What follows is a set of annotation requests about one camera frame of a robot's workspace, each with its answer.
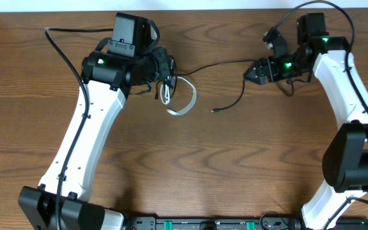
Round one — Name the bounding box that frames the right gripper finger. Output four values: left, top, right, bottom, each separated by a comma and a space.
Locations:
250, 76, 266, 86
243, 61, 262, 80

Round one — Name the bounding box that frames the white cable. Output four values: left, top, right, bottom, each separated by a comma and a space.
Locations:
160, 75, 197, 116

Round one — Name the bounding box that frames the thin black USB cable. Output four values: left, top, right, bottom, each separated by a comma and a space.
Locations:
171, 59, 255, 113

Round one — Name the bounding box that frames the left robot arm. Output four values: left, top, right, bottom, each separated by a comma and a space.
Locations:
19, 13, 173, 229

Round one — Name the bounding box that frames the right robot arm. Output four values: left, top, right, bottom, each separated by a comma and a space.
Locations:
243, 13, 368, 229

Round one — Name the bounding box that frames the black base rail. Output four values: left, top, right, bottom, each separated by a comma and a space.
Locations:
123, 216, 368, 230

